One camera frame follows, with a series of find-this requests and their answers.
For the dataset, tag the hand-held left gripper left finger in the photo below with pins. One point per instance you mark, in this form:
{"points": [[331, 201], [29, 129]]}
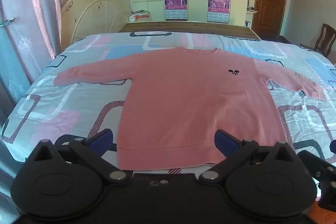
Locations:
{"points": [[103, 138]]}

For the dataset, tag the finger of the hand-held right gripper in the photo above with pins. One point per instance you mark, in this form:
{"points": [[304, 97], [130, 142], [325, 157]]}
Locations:
{"points": [[315, 159]]}

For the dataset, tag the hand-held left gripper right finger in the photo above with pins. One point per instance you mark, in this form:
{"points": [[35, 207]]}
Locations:
{"points": [[225, 141]]}

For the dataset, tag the pink long-sleeve sweater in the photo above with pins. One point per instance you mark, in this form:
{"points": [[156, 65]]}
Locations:
{"points": [[183, 95]]}

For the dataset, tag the bed with patterned sheet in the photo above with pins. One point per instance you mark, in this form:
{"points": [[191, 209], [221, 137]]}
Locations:
{"points": [[78, 98]]}

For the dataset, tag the wooden bed platform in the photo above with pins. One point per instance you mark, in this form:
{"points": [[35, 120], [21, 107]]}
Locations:
{"points": [[197, 27]]}

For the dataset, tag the wooden chair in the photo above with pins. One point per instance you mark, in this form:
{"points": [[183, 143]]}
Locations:
{"points": [[325, 35]]}

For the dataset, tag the cream arched headboard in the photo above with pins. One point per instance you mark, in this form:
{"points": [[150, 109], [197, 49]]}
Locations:
{"points": [[92, 11]]}

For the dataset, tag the pink patterned curtain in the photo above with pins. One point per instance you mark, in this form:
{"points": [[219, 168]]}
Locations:
{"points": [[29, 16]]}

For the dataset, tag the purple wall poster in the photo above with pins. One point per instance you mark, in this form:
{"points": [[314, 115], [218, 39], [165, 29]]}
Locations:
{"points": [[175, 2], [218, 5]]}

